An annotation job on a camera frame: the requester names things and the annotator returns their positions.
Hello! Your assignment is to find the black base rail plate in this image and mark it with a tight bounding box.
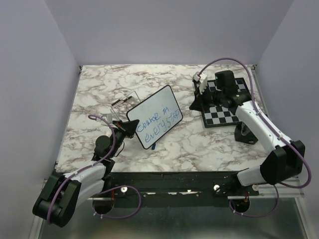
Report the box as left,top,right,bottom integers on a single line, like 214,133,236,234
93,171,259,209

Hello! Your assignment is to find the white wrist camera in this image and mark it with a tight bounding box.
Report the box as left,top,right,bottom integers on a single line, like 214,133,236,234
101,114,113,123
192,72,208,95

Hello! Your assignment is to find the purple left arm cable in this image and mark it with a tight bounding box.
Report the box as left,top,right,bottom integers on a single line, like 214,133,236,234
46,114,118,225

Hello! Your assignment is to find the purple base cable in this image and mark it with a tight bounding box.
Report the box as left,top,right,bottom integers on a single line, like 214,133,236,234
229,185,279,218
92,186,142,220

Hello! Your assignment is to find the black grey chessboard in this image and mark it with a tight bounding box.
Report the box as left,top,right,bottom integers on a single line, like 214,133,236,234
201,78,249,128

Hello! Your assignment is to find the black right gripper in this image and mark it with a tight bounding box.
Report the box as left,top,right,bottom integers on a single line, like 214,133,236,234
190,84,224,113

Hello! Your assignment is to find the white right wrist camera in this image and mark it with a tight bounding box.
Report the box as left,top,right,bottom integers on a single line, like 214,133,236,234
192,72,208,95

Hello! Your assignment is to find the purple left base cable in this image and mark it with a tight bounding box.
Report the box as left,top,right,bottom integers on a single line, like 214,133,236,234
92,186,142,220

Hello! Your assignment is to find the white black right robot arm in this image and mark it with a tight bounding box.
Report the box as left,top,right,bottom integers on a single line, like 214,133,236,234
189,70,305,195

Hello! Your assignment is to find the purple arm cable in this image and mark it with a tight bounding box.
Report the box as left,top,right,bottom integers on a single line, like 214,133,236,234
198,57,312,188
46,114,118,225

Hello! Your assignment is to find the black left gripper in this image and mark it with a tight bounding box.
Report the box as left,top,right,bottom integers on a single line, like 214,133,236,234
109,119,140,158

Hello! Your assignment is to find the black framed whiteboard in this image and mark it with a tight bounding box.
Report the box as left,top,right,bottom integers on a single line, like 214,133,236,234
126,85,183,149

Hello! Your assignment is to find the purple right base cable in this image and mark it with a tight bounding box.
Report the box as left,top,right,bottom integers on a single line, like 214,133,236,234
229,185,279,218

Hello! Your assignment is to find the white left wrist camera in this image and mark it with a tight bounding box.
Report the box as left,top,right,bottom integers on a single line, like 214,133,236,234
101,114,113,123

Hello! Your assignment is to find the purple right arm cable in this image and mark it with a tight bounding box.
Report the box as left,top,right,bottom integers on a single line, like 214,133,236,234
198,57,312,188

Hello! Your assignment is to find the silver wire whiteboard stand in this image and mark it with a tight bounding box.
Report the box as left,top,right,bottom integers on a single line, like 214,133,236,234
111,91,141,121

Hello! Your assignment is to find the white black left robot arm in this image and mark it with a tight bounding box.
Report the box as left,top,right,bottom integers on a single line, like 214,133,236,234
32,119,139,227

